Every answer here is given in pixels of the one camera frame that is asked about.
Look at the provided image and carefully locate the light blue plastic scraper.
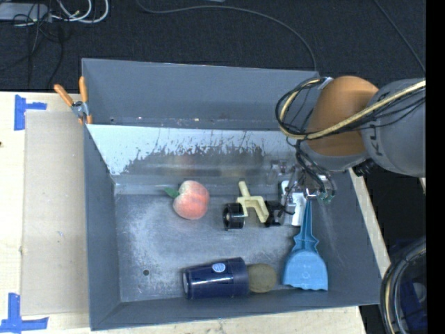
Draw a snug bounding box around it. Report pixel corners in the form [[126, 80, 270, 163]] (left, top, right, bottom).
[[282, 200, 329, 292]]

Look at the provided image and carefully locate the black plastic wheel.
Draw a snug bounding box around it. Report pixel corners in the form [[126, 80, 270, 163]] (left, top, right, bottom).
[[222, 202, 246, 232]]

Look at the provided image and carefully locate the olive brown round disc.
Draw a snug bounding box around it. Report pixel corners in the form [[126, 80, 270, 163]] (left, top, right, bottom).
[[246, 263, 278, 294]]

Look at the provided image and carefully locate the toy peach with green leaf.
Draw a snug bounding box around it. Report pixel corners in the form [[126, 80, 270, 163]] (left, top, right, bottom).
[[163, 180, 211, 221]]

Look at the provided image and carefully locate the dark blue plastic cup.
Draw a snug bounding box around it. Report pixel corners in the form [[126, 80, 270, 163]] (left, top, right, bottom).
[[181, 257, 250, 301]]

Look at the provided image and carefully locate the grey metal bin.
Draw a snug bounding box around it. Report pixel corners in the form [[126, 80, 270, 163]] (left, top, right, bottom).
[[81, 57, 385, 331]]

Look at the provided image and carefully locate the pale wood flat board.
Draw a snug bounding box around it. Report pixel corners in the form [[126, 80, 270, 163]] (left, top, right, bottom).
[[19, 109, 92, 317]]

